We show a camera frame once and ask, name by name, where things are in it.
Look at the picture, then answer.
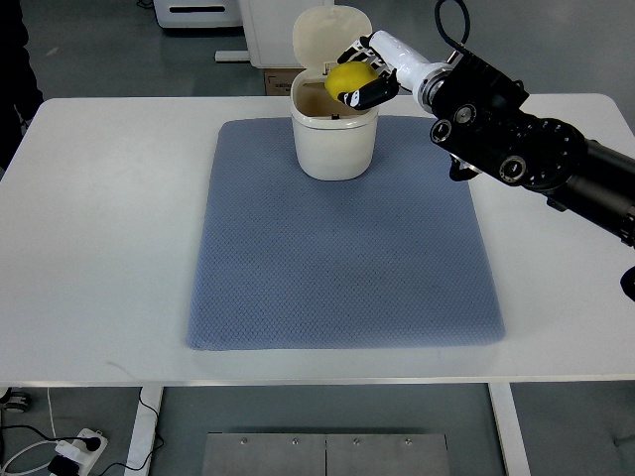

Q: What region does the yellow lemon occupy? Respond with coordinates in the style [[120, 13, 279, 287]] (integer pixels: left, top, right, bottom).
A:
[[324, 61, 379, 101]]

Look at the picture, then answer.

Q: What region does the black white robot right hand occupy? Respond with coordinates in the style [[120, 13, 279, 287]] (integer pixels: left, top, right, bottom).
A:
[[337, 31, 451, 113]]

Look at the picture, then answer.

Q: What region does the blue textured cloth mat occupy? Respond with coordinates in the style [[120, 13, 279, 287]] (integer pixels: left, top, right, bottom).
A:
[[187, 116, 505, 351]]

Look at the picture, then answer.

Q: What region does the white table leg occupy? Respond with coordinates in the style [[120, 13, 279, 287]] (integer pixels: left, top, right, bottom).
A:
[[487, 383, 531, 476], [124, 385, 164, 476]]

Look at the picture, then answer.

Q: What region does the white power strip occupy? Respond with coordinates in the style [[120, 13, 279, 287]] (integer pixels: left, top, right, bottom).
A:
[[55, 428, 108, 476]]

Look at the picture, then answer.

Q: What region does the white floor cable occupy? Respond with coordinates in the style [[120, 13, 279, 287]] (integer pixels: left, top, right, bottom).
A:
[[0, 387, 65, 476]]

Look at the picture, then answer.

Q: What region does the brown cardboard box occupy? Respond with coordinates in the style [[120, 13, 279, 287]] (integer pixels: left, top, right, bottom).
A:
[[263, 68, 303, 96]]

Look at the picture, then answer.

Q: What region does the left white table leg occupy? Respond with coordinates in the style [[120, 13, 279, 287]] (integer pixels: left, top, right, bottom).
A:
[[124, 385, 164, 476]]

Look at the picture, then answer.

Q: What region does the black power plug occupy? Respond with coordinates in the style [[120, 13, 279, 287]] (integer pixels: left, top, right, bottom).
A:
[[47, 454, 78, 476]]

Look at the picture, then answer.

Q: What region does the black floor cable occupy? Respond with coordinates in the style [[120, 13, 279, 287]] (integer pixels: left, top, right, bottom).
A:
[[0, 386, 165, 476]]

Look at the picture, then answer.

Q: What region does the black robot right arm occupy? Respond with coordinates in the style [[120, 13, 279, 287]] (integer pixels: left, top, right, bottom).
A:
[[416, 52, 634, 246]]

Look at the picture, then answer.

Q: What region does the right white table leg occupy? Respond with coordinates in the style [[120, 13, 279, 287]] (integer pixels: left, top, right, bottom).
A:
[[487, 383, 531, 476]]

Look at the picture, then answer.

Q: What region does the white appliance with black slot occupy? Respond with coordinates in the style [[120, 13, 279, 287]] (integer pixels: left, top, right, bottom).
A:
[[153, 0, 242, 29]]

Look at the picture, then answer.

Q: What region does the grey caster wheel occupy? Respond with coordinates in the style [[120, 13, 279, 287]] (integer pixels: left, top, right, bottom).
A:
[[0, 388, 32, 413]]

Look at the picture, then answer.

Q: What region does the cream trash bin with lid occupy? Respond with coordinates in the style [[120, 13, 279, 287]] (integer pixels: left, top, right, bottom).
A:
[[291, 5, 378, 180]]

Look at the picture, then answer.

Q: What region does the dark clothed person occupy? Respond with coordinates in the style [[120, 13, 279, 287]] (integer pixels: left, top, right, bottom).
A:
[[1, 1, 44, 171]]

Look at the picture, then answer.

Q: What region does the grey metal base plate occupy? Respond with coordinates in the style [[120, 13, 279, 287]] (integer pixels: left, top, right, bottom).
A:
[[201, 432, 450, 475]]

